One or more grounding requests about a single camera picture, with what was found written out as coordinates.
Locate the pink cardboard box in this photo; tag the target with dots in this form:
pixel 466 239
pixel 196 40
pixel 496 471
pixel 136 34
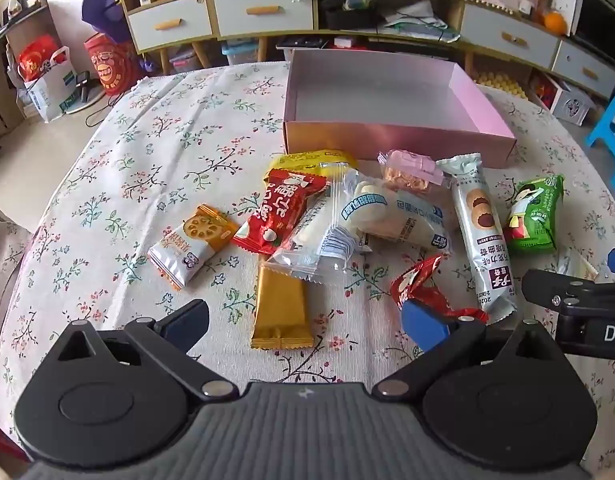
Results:
pixel 377 135

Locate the large red snack packet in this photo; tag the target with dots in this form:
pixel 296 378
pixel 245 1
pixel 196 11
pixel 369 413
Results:
pixel 277 210

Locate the white bread packet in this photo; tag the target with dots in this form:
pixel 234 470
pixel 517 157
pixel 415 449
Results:
pixel 402 220

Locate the pink label wafer packet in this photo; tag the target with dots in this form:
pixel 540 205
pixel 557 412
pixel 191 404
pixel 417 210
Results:
pixel 410 170

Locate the clear plastic storage box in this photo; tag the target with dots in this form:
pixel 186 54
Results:
pixel 242 52
pixel 185 60

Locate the orange fruit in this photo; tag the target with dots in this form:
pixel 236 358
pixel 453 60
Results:
pixel 555 22

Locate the clear packet of white rolls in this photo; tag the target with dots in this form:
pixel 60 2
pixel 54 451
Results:
pixel 307 240

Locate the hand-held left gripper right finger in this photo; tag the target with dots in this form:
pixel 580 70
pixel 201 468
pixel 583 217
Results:
pixel 425 327

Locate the white printed box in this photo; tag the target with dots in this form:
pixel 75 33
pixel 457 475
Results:
pixel 570 105

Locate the black bag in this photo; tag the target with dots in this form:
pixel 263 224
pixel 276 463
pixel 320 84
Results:
pixel 347 7

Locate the floral tablecloth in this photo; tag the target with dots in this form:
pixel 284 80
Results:
pixel 162 150

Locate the yellow snack packet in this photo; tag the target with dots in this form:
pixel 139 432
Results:
pixel 312 160

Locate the small red snack packet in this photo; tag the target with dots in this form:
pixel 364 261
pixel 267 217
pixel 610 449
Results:
pixel 412 280

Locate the green cartoon snack packet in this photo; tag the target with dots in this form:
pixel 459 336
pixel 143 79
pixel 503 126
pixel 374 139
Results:
pixel 532 215

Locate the gold snack packet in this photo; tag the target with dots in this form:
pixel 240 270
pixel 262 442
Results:
pixel 280 310

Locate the tray of yellow balls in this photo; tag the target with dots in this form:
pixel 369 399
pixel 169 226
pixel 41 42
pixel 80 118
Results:
pixel 497 82

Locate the pale snack packet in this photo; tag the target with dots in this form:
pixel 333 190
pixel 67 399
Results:
pixel 575 265

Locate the purple round object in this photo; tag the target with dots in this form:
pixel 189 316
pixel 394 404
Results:
pixel 104 10

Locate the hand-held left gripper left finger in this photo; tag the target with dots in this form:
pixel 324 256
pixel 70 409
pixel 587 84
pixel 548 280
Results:
pixel 187 322

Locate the white teal cloth pile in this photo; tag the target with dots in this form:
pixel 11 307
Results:
pixel 417 20

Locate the blue plastic stool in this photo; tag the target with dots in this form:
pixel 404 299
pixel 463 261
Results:
pixel 612 120

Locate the white shopping bag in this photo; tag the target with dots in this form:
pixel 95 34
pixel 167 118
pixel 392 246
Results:
pixel 49 87

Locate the white microwave oven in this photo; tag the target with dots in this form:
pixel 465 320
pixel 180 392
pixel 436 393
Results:
pixel 602 5

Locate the wooden low cabinet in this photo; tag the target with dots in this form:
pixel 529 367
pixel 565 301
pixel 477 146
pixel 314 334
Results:
pixel 537 45

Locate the orange white snack packet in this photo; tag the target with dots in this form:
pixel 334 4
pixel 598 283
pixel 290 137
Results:
pixel 187 245

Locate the long white cookie packet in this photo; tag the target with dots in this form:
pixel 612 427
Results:
pixel 480 230

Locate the red gift bag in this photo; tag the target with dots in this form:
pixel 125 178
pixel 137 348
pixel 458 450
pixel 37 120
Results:
pixel 37 57

